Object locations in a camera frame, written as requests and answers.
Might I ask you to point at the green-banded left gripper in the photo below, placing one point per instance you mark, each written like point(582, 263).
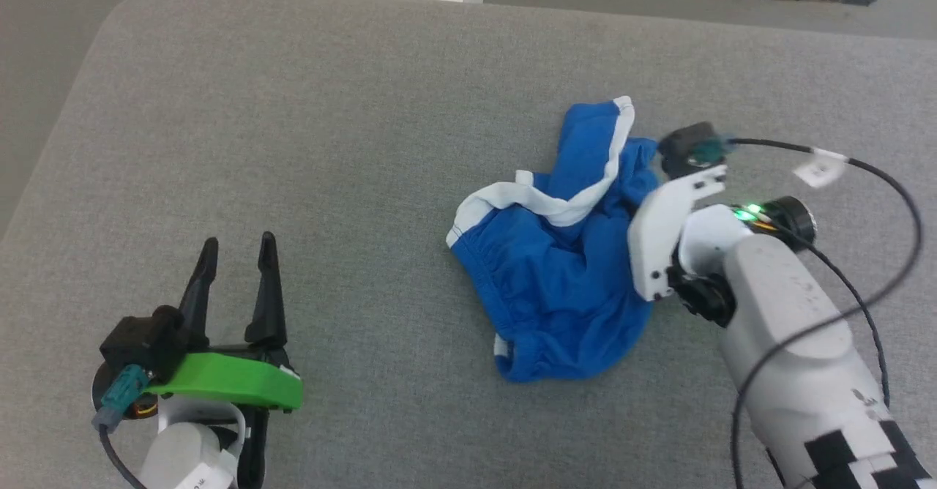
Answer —
point(219, 381)

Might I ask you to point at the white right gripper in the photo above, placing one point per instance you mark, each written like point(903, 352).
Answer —
point(659, 236)

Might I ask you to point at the blue garment with white waistband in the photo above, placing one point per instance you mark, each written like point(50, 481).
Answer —
point(560, 269)

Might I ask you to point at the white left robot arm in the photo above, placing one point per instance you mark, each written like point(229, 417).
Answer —
point(179, 452)

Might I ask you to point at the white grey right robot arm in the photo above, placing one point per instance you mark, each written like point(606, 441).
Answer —
point(790, 328)

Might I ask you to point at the white label on left arm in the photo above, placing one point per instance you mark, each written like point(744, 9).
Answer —
point(205, 474)

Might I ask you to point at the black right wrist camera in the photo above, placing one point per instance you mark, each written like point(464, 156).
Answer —
point(692, 148)

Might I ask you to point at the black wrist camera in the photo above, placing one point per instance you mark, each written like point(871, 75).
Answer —
point(692, 148)
point(143, 339)

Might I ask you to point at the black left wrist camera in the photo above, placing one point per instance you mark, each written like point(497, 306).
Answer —
point(143, 339)

